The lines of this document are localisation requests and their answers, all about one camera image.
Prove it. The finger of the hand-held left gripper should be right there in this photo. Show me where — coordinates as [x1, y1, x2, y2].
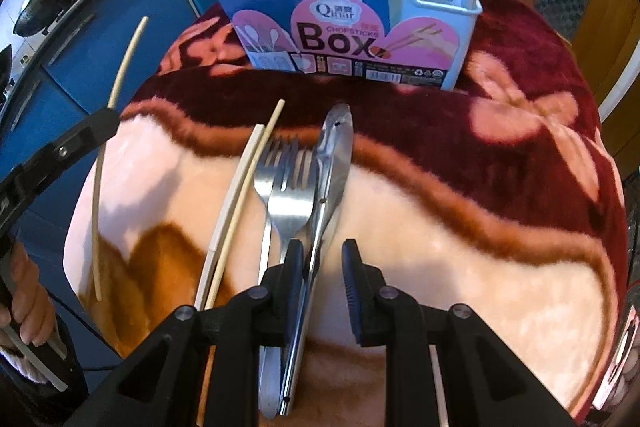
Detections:
[0, 106, 122, 259]

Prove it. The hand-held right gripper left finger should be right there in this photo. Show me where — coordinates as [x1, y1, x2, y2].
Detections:
[87, 238, 305, 427]

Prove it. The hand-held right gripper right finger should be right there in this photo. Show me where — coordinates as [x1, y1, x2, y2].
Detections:
[341, 237, 577, 427]

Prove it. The black pan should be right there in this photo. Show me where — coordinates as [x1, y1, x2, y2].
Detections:
[0, 44, 14, 88]

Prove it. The metal fork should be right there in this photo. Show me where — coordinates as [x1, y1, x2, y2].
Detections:
[260, 146, 320, 424]
[253, 137, 301, 288]

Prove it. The wooden chopstick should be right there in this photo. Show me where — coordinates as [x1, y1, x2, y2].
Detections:
[91, 17, 150, 303]
[204, 99, 287, 309]

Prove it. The person's left hand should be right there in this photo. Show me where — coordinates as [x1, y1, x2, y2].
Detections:
[9, 242, 54, 344]

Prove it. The white stick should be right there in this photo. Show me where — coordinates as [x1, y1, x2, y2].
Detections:
[4, 326, 68, 392]

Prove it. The pink and maroon blanket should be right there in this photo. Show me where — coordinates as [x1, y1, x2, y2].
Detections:
[65, 0, 632, 427]

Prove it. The white chopstick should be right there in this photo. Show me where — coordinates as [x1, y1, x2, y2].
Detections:
[194, 123, 266, 312]

